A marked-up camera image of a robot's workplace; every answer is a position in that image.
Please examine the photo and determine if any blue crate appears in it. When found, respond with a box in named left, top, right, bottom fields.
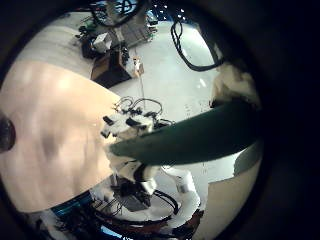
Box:
left=51, top=194, right=93, bottom=216

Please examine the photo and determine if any dark brown wooden box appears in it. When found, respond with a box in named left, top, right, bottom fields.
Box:
left=90, top=49, right=133, bottom=89

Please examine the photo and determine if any thick black hanging cable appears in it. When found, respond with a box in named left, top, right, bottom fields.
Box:
left=170, top=18, right=225, bottom=73

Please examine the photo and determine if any pink flower bouquet green wrap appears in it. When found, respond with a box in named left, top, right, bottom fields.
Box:
left=108, top=99, right=265, bottom=167

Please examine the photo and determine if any black cable bundle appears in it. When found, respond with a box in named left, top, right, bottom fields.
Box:
left=113, top=95, right=165, bottom=118

